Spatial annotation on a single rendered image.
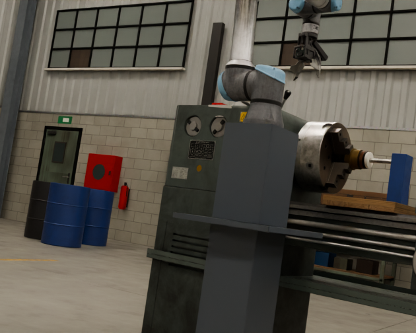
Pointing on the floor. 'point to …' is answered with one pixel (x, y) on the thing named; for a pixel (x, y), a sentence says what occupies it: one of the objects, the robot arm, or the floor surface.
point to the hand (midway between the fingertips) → (306, 80)
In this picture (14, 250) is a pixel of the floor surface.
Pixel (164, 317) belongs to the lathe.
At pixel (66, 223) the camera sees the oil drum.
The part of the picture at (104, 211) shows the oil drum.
